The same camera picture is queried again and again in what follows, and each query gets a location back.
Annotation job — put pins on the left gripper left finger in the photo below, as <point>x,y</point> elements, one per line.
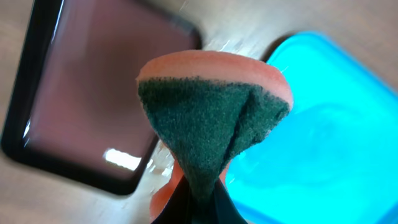
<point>178,210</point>

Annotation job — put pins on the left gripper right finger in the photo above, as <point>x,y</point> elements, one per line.
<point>225,211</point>

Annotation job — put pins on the red and green sponge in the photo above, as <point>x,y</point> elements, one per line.
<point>207,107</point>

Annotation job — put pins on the teal plastic serving tray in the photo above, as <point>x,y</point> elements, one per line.
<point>333,159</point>

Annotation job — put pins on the black and red tray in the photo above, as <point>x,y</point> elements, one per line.
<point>74,110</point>

